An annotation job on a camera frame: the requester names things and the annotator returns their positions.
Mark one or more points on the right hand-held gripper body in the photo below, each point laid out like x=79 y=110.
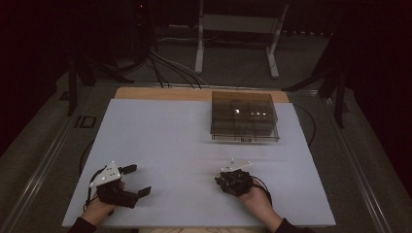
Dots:
x=234 y=183

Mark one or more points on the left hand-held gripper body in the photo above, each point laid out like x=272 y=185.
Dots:
x=108 y=174

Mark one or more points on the dark clear drawer box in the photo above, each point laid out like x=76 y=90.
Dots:
x=239 y=113

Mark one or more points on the person's right hand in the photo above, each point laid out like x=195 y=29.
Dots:
x=257 y=200

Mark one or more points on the person's left hand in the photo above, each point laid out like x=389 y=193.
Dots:
x=95 y=210

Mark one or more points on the white table mat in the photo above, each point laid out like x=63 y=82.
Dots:
x=175 y=145

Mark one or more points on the black floor plate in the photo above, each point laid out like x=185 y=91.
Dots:
x=85 y=122

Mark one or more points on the white metal stand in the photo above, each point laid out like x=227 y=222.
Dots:
x=239 y=23

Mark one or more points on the metal floor rail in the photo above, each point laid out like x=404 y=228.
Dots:
x=36 y=176
x=358 y=168

